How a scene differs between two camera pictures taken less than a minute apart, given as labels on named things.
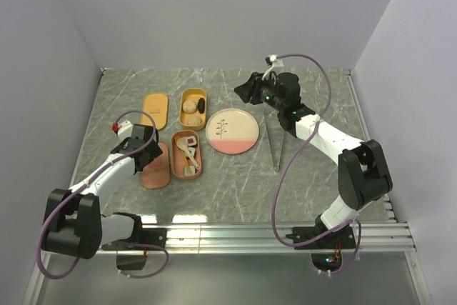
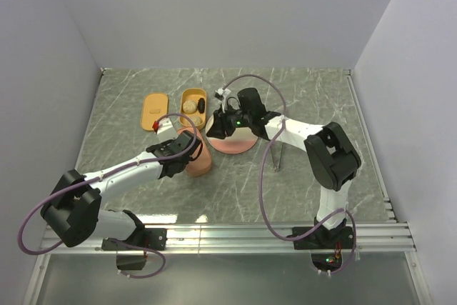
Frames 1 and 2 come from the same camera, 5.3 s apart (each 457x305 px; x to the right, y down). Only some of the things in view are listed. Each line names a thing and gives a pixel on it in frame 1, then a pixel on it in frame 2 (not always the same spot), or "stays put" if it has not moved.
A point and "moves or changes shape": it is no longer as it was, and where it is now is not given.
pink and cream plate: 232,131 stays put
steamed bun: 189,106 stays put
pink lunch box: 178,161 moves or changes shape
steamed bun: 194,121 stays put
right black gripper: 245,91 to 221,124
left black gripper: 154,151 to 167,143
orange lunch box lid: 156,106 stays put
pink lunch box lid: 157,174 moves or changes shape
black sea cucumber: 201,105 stays put
